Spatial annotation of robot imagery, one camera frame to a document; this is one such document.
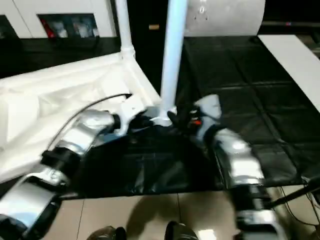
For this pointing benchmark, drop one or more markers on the white plastic table top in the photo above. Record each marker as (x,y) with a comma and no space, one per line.
(50,82)

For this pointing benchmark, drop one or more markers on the small beige label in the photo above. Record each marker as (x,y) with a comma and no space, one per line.
(153,26)

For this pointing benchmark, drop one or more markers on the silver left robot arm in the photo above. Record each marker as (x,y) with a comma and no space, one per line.
(75,135)

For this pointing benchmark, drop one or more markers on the black mat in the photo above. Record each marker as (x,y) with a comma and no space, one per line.
(250,87)

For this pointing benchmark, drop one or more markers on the white plastic table leg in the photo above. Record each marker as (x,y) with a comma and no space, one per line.
(173,50)
(123,25)

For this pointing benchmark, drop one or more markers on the black stand leg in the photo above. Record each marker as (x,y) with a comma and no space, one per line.
(295,193)

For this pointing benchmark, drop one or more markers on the white cabinet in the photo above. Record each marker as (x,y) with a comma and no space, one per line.
(25,12)

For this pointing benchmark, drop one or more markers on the grey cushion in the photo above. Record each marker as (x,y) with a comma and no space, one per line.
(225,17)

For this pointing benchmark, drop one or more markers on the black bar red light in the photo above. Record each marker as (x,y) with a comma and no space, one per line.
(290,24)

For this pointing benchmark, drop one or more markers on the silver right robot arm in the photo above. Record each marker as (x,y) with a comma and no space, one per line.
(237,155)

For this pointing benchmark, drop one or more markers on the dark blue cabinet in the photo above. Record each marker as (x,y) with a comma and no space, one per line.
(150,25)

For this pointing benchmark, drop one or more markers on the white board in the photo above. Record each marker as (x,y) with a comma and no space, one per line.
(292,57)

